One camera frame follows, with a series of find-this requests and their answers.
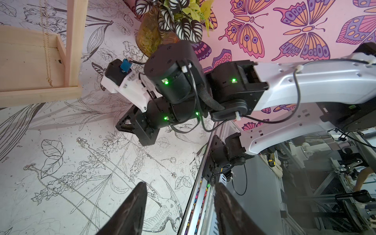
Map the gold necklace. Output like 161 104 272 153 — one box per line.
39 0 54 88

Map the potted green leafy plant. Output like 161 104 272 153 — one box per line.
133 0 217 60

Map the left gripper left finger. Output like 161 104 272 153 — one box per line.
97 182 147 235

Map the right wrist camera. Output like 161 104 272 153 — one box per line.
100 59 151 113

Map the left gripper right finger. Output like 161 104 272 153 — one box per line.
214 183 265 235

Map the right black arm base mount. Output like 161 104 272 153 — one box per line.
203 132 254 184

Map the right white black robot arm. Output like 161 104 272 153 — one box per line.
103 41 376 154

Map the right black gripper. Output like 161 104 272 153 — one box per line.
116 99 165 146

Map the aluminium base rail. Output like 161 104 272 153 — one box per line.
176 121 241 235

